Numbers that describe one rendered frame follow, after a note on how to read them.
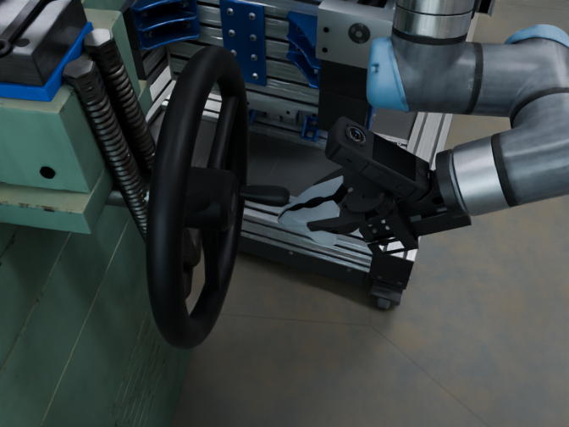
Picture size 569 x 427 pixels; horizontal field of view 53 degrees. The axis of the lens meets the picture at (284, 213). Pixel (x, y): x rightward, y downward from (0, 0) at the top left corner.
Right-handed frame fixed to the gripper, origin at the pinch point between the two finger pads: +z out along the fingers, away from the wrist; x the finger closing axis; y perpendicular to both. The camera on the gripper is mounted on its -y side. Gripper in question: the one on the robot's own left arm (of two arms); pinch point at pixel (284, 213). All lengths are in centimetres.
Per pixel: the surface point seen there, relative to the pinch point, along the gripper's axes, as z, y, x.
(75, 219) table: 5.8, -20.4, -15.3
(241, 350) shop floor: 47, 55, 16
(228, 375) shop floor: 49, 54, 9
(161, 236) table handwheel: -3.9, -19.1, -18.7
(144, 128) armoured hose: 2.6, -20.1, -4.8
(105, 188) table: 5.3, -19.5, -11.0
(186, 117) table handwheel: -6.9, -23.0, -11.0
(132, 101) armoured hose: 1.2, -23.2, -5.1
